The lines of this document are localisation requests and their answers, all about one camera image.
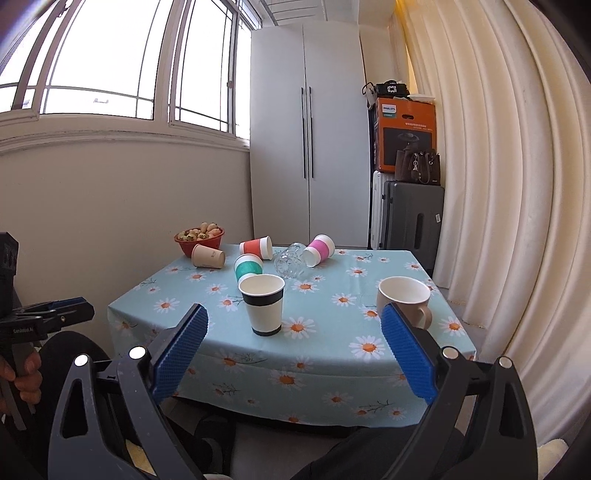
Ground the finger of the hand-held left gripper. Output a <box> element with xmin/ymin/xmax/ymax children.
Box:
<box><xmin>12</xmin><ymin>307</ymin><xmax>70</xmax><ymax>325</ymax></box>
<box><xmin>44</xmin><ymin>298</ymin><xmax>96</xmax><ymax>324</ymax></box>

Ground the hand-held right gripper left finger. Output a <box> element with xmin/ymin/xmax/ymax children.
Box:
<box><xmin>48</xmin><ymin>302</ymin><xmax>209</xmax><ymax>480</ymax></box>

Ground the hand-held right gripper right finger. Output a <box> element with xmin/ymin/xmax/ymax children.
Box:
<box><xmin>379</xmin><ymin>302</ymin><xmax>539</xmax><ymax>480</ymax></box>

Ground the white black-banded paper cup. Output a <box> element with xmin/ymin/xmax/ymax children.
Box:
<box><xmin>238</xmin><ymin>274</ymin><xmax>286</xmax><ymax>337</ymax></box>

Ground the plain beige paper cup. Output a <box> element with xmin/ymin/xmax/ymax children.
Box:
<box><xmin>191</xmin><ymin>243</ymin><xmax>226</xmax><ymax>269</ymax></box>

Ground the green banded paper cup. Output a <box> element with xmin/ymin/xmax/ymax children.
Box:
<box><xmin>233</xmin><ymin>254</ymin><xmax>264</xmax><ymax>285</ymax></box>

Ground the orange banded paper cup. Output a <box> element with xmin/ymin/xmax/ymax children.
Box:
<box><xmin>239</xmin><ymin>235</ymin><xmax>274</xmax><ymax>260</ymax></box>

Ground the pink banded paper cup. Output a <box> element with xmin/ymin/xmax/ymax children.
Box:
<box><xmin>302</xmin><ymin>234</ymin><xmax>336</xmax><ymax>268</ymax></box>

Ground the clear glass cup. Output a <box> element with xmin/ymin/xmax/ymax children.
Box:
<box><xmin>274</xmin><ymin>242</ymin><xmax>308</xmax><ymax>280</ymax></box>

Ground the person's left hand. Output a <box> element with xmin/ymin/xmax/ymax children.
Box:
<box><xmin>0</xmin><ymin>352</ymin><xmax>44</xmax><ymax>393</ymax></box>

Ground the beige ceramic mug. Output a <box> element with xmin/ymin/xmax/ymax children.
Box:
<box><xmin>377</xmin><ymin>276</ymin><xmax>434</xmax><ymax>331</ymax></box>

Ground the blue floral tablecloth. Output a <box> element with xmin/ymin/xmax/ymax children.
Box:
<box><xmin>107</xmin><ymin>249</ymin><xmax>479</xmax><ymax>425</ymax></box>

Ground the red bowl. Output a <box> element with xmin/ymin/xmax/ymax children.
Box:
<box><xmin>174</xmin><ymin>227</ymin><xmax>226</xmax><ymax>258</ymax></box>

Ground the pile of small fruits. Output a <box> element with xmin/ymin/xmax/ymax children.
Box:
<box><xmin>178</xmin><ymin>222</ymin><xmax>222</xmax><ymax>242</ymax></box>

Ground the grey suitcase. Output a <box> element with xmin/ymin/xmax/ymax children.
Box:
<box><xmin>381</xmin><ymin>179</ymin><xmax>446</xmax><ymax>278</ymax></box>

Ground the white suitcase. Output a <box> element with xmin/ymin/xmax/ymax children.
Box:
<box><xmin>370</xmin><ymin>170</ymin><xmax>399</xmax><ymax>250</ymax></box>

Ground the brown handbag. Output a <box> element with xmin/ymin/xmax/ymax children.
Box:
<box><xmin>394</xmin><ymin>148</ymin><xmax>441</xmax><ymax>186</ymax></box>

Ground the cream curtain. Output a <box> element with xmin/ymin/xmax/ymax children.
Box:
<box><xmin>396</xmin><ymin>0</ymin><xmax>588</xmax><ymax>462</ymax></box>

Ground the orange cardboard box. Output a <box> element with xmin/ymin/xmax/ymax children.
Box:
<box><xmin>373</xmin><ymin>97</ymin><xmax>437</xmax><ymax>174</ymax></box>

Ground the white wardrobe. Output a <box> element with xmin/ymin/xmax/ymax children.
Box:
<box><xmin>249</xmin><ymin>20</ymin><xmax>375</xmax><ymax>250</ymax></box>

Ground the white framed window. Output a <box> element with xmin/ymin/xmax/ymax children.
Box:
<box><xmin>0</xmin><ymin>0</ymin><xmax>253</xmax><ymax>140</ymax></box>

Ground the black camera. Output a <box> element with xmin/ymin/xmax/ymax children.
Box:
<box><xmin>375</xmin><ymin>80</ymin><xmax>410</xmax><ymax>99</ymax></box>

